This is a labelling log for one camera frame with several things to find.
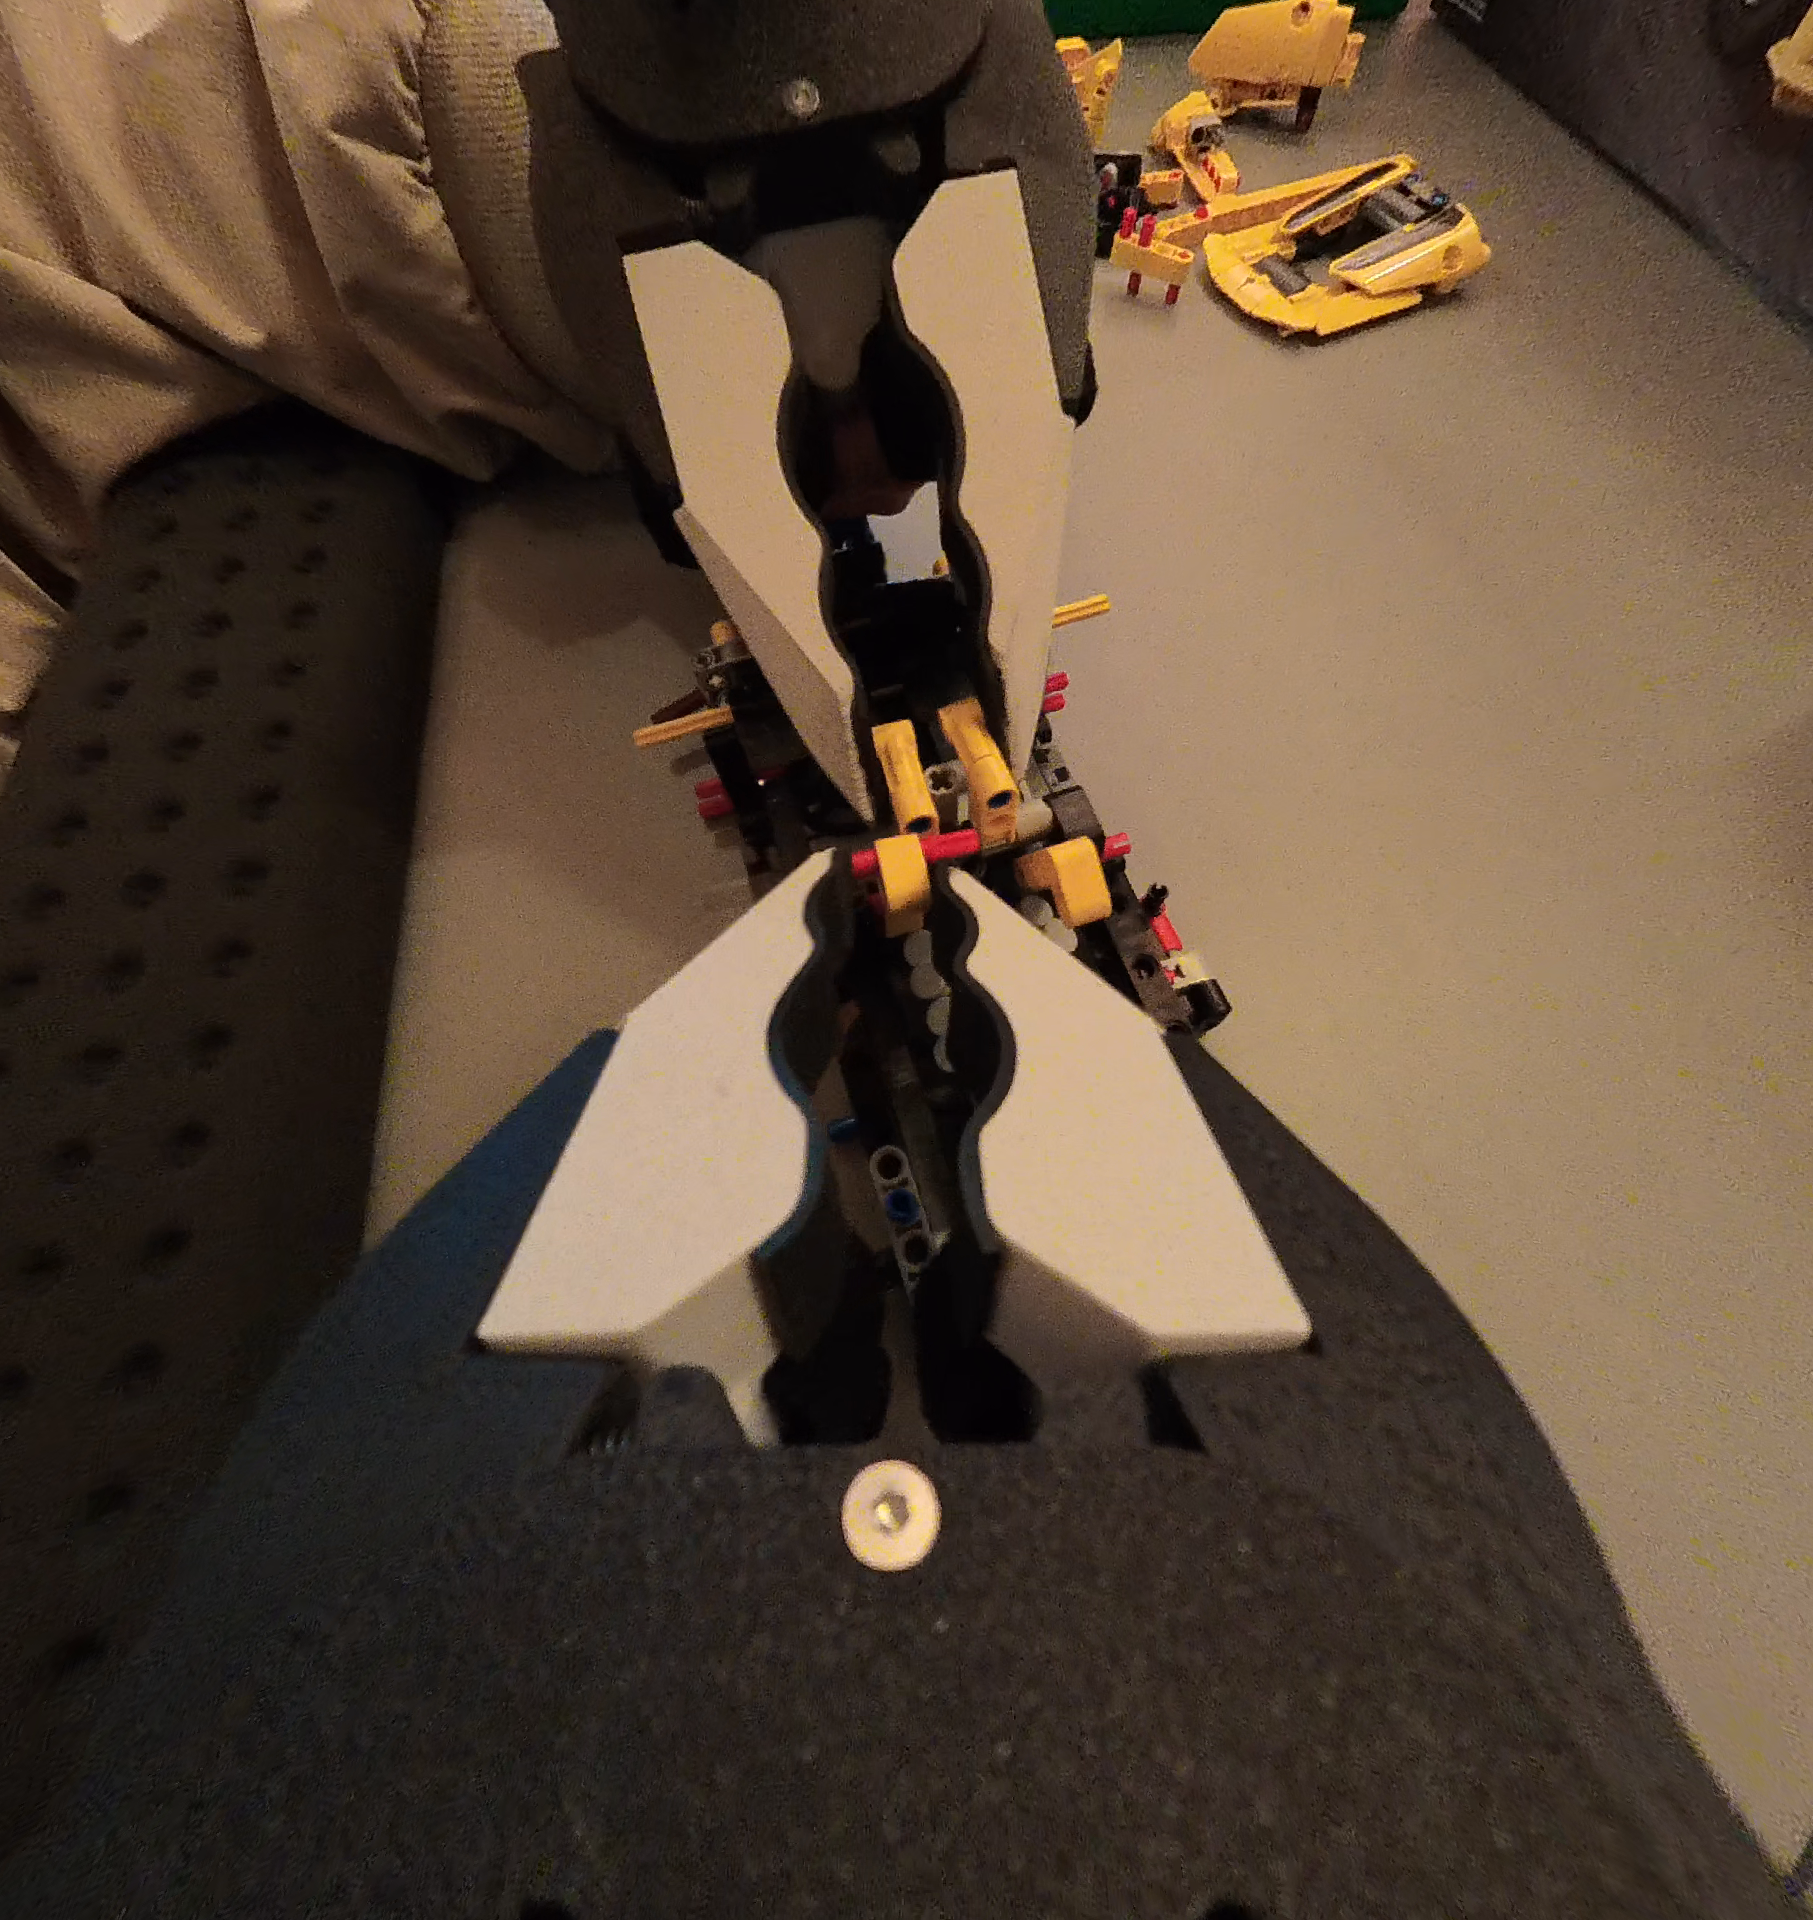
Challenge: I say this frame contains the green plastic bin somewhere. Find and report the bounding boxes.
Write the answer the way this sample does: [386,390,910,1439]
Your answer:
[1044,0,1409,36]

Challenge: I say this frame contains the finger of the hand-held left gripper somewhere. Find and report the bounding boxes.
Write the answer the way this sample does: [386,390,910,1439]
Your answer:
[621,236,881,823]
[887,167,1083,754]

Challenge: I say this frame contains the yellow toy hood section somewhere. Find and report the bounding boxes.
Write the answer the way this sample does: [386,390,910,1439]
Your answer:
[1189,0,1366,133]

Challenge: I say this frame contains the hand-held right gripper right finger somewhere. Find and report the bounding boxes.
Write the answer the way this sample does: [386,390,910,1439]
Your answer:
[919,867,1318,1446]

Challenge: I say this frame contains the black toy car chassis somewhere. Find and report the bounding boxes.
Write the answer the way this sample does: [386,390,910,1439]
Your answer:
[632,591,1235,1290]

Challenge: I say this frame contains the dark toy set box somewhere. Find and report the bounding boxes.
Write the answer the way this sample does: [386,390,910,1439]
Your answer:
[1430,0,1813,362]

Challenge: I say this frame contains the person's left forearm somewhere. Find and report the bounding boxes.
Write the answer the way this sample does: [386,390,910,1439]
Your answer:
[0,0,630,482]

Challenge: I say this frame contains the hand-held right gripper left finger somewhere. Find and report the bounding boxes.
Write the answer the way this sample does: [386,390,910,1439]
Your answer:
[470,848,887,1446]

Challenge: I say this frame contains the yellow toy beam red pins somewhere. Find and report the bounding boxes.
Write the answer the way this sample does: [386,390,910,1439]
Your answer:
[1106,202,1207,309]

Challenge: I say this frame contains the yellow toy car side panel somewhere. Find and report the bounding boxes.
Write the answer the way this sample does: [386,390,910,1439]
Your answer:
[1202,154,1494,339]

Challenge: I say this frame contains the small yellow toy bracket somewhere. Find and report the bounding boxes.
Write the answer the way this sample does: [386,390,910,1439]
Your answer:
[1056,37,1128,145]

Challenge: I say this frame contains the grey desk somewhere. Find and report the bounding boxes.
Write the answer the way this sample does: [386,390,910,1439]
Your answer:
[365,0,1813,1893]

